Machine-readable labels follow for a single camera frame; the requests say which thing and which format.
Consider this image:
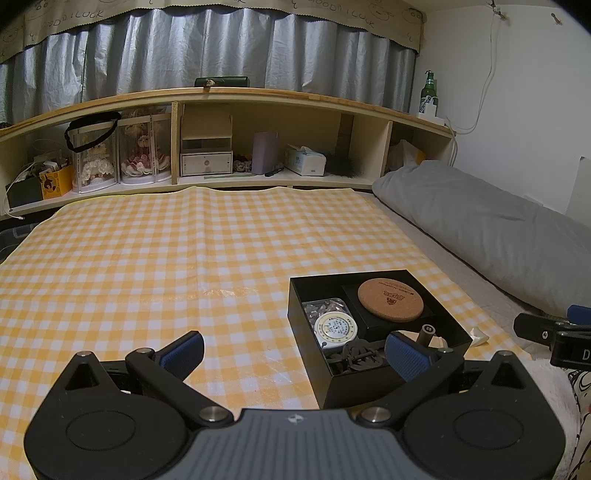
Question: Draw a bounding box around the clear plastic storage bin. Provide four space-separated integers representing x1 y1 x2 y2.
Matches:
0 220 40 260

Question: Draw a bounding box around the white printed blanket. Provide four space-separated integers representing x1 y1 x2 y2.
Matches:
526 355 591 480

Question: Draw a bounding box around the doll in clear case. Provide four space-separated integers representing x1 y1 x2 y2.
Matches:
119 115 172 186
71 120 119 193

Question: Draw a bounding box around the yellow printed box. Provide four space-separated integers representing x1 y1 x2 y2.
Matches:
39 166 75 199

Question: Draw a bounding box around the green glass bottle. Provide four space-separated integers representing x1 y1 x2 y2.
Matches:
420 71 437 116

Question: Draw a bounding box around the round cork coaster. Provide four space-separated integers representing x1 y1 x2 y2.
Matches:
358 277 424 322

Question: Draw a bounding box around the dark brown hair claw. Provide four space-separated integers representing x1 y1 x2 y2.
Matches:
327 338 389 371

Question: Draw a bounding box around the white wall paper sheet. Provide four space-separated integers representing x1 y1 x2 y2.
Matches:
567 156 591 209

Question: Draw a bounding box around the tissue box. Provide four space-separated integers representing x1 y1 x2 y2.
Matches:
284 144 327 177

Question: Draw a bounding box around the wooden headboard shelf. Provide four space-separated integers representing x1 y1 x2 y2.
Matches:
0 87 458 222

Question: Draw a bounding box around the white plastic bag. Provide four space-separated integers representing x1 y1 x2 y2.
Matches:
390 138 426 169

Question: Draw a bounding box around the black feather duster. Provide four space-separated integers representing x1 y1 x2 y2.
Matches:
323 154 362 179

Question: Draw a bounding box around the clear packet of beads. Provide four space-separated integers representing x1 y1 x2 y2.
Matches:
302 298 348 325

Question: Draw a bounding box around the dark green case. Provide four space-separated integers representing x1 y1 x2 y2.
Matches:
194 76 250 89

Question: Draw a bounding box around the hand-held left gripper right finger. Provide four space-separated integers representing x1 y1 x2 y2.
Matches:
355 331 525 425

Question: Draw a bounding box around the round white tape measure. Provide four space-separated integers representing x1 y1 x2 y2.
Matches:
314 312 357 352

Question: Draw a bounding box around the black storage box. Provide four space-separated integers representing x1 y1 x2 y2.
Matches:
6 178 44 209

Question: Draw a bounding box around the beige printed valance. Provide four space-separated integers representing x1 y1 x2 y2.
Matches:
0 0 423 65

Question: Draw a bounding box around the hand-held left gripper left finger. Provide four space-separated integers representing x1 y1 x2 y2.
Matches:
60 331 232 428

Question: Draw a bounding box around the large black box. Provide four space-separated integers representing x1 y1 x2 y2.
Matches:
288 270 474 409

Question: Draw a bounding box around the black strap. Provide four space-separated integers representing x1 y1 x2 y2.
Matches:
65 111 122 151

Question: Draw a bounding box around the white wall cable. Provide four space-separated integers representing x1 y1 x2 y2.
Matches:
442 0 505 136

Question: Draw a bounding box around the grey pillow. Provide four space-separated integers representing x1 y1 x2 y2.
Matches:
372 161 591 320

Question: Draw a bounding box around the yellow checked cloth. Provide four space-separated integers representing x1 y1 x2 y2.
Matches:
0 187 532 416

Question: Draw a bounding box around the silver curtain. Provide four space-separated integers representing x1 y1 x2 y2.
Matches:
0 9 416 125

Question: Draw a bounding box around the white power adapter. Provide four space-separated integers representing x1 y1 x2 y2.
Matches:
417 104 447 126

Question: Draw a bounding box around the white drawer organiser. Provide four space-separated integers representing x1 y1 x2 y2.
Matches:
180 115 234 177

